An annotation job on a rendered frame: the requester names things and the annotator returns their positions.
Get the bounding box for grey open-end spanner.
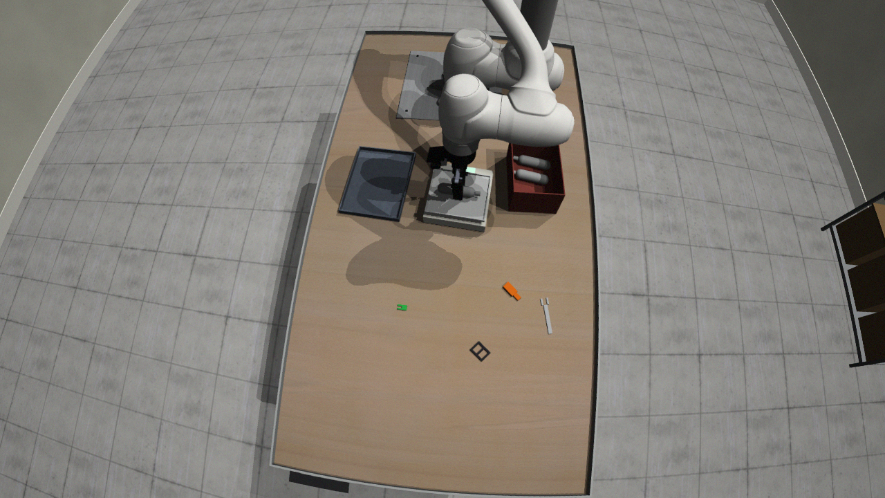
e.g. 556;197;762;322
541;297;552;334

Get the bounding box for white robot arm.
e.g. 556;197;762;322
427;0;575;169

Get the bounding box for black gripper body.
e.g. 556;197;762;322
445;149;476;174

